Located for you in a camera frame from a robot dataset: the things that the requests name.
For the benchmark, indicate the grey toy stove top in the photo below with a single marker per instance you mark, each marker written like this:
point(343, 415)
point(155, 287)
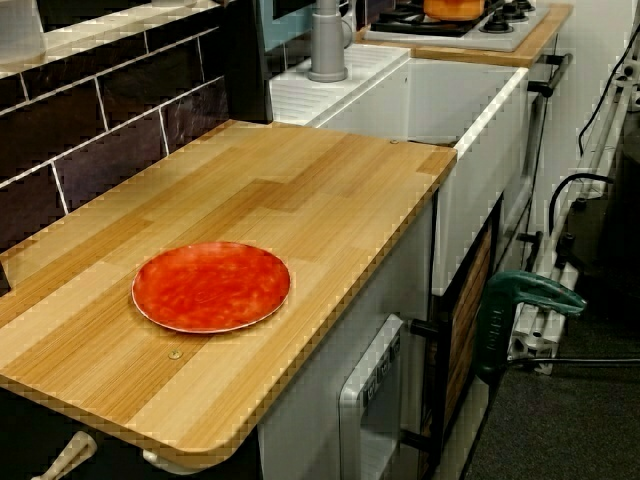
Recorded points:
point(500, 37)

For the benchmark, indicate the black framed wooden slat door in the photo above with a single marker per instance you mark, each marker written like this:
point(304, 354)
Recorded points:
point(465, 320)

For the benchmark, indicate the white toy oven cabinet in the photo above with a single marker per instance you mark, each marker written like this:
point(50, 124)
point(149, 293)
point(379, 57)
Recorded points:
point(537, 150)

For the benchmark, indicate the black stove knob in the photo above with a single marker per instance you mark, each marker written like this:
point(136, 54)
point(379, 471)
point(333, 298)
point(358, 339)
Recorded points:
point(502, 21)
point(525, 5)

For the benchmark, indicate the orange pot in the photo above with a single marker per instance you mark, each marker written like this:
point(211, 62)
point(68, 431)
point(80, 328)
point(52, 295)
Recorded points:
point(452, 9)

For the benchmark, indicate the black burner grate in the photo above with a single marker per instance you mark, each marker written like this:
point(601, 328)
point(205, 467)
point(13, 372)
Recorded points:
point(420, 25)

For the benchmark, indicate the light wooden shelf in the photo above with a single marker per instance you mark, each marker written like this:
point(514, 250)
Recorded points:
point(100, 35)

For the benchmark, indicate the white container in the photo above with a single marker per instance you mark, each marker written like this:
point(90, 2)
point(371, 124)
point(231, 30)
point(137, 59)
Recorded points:
point(20, 30)

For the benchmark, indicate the white dishwasher door panel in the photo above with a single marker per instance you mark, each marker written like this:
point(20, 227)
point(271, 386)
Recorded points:
point(370, 400)

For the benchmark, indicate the white kitchen cabinet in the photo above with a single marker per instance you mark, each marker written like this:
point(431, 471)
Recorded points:
point(300, 425)

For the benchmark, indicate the green clamp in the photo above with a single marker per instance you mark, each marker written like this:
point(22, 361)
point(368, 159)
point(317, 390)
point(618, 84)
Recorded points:
point(500, 320)

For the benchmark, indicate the white bracket under counter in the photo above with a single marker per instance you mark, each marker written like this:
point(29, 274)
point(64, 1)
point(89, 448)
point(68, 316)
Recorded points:
point(165, 462)

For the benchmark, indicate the white toy sink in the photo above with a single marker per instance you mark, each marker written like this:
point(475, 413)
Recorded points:
point(480, 175)

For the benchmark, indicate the dark vertical post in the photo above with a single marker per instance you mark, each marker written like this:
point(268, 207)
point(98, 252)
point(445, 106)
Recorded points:
point(245, 75)

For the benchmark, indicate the grey toy faucet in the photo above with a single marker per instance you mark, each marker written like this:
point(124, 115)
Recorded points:
point(327, 45)

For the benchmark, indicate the white aluminium frame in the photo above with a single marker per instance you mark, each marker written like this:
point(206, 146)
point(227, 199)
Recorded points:
point(537, 345)

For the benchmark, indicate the dark tile backsplash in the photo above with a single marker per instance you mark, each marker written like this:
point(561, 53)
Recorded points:
point(100, 125)

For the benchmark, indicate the red round plate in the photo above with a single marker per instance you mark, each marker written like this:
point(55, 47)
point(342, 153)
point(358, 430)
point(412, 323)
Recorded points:
point(210, 287)

